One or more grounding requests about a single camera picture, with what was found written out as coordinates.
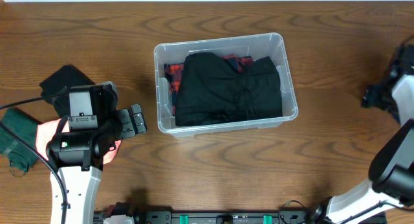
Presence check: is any large black garment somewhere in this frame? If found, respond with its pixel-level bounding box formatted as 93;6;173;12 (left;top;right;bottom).
175;52;283;127

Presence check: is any small black cloth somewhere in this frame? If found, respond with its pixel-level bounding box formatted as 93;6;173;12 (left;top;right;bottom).
39;65;95;118

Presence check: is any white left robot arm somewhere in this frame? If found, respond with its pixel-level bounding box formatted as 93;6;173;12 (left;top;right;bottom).
46;82;147;223

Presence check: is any dark green cloth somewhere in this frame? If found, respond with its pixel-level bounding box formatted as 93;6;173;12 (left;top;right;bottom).
1;108;39;174

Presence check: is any clear plastic storage container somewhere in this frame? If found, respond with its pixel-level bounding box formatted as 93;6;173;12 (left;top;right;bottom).
153;32;299;137

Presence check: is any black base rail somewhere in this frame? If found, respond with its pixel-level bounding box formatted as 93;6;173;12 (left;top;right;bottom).
93;202;310;224

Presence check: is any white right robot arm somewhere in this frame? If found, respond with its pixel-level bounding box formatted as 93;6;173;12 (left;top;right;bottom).
307;41;413;224

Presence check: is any red plaid flannel shirt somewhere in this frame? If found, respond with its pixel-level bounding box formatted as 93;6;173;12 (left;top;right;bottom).
164;54;254;116

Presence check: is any pink garment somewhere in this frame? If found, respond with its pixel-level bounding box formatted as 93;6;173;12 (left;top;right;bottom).
36;119;122;164

